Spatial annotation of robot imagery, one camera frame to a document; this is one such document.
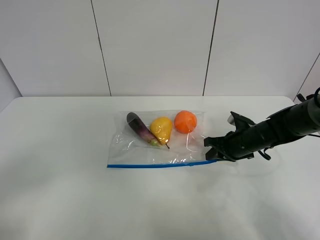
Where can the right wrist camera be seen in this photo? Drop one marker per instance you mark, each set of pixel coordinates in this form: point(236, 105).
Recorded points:
point(240, 122)

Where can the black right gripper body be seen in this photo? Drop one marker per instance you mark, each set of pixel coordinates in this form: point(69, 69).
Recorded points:
point(242, 144)

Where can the purple toy eggplant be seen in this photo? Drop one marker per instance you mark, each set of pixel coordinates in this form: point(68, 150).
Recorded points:
point(137, 125)

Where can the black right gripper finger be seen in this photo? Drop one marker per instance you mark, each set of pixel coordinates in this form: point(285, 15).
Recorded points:
point(214, 142)
point(213, 154)

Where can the orange toy fruit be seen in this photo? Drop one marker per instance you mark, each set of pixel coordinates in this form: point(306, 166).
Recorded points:
point(185, 122)

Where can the clear zip bag blue strip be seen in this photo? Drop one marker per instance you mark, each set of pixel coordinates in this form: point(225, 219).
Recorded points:
point(128, 150)

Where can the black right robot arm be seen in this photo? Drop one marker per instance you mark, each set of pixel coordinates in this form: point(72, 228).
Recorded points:
point(285, 126)

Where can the yellow toy pear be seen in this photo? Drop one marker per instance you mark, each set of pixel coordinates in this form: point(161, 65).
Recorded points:
point(162, 128)

